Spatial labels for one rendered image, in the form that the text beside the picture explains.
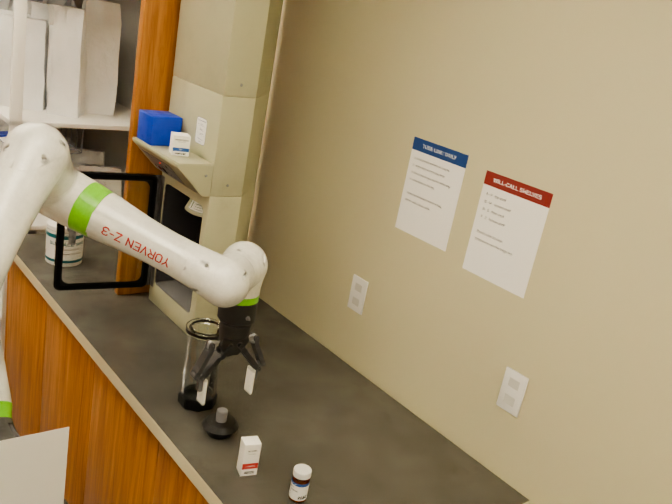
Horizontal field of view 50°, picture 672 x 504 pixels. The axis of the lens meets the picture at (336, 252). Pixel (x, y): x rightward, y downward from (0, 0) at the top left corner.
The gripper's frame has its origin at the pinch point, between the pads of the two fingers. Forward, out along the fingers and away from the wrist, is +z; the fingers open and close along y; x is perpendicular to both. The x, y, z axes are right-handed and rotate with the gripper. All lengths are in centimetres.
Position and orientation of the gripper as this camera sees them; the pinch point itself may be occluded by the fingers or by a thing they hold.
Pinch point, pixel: (225, 393)
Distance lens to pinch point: 185.5
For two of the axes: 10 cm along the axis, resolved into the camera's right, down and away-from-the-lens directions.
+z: -1.8, 9.3, 3.2
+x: 6.1, 3.6, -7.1
